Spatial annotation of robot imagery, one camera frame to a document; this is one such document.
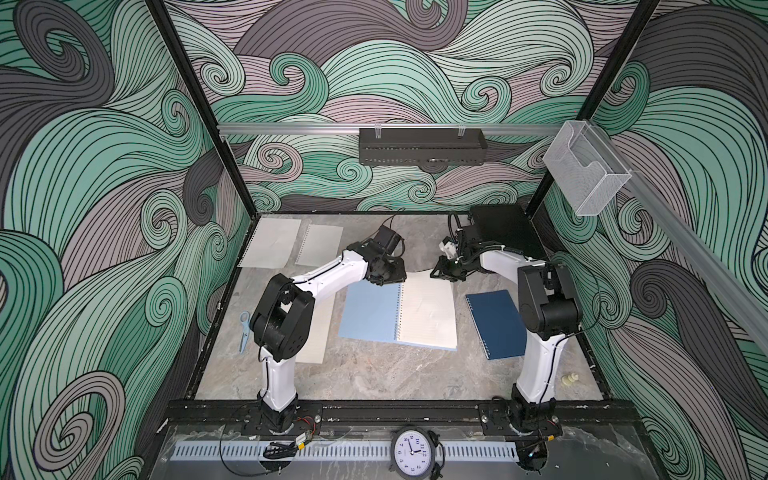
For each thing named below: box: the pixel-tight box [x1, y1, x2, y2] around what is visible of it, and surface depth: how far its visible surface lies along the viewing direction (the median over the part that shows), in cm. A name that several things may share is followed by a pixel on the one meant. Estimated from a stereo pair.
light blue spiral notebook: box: [338, 270, 458, 351], surface depth 92 cm
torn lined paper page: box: [237, 217, 302, 269], surface depth 113 cm
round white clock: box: [390, 426, 436, 480], surface depth 68 cm
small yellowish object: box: [560, 372, 579, 385], surface depth 79 cm
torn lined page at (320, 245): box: [295, 224, 344, 267], surface depth 116 cm
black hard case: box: [470, 205, 547, 260], surface depth 123 cm
